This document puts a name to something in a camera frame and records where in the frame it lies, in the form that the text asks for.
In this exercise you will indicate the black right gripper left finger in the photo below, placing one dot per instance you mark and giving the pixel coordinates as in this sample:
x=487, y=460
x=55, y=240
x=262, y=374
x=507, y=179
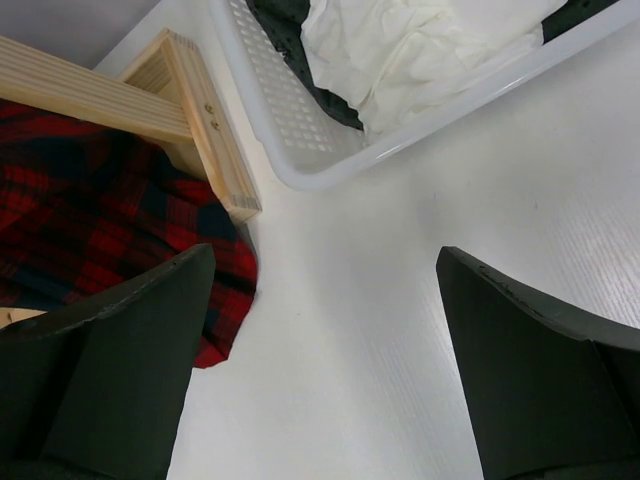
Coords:
x=95, y=390

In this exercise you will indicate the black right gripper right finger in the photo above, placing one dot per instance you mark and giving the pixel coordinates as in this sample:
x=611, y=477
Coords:
x=552, y=390

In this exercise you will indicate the white skirt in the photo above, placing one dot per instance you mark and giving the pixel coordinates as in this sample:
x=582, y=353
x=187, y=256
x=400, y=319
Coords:
x=410, y=65

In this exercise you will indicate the red plaid skirt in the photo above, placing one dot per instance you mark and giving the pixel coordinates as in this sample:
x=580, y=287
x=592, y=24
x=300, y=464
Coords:
x=85, y=207

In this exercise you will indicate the wooden clothes rack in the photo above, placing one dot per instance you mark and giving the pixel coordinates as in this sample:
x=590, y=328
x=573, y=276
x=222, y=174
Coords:
x=165, y=97

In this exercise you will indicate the white plastic basket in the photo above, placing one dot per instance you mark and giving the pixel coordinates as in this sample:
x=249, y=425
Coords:
x=308, y=150

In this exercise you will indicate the dark grey garment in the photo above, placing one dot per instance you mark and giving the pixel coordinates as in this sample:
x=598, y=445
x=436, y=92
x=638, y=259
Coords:
x=325, y=95

